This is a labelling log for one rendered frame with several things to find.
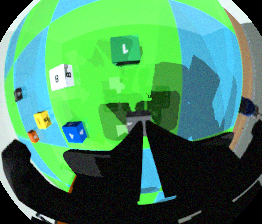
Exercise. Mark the green block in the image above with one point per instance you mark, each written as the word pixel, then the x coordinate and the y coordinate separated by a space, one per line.
pixel 125 49

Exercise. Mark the orange block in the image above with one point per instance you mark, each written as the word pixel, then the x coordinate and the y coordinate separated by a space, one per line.
pixel 33 136

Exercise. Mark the yellow block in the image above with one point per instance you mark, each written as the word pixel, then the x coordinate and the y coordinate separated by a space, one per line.
pixel 43 120

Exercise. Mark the blue block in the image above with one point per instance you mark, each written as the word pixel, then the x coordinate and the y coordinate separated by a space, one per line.
pixel 74 132

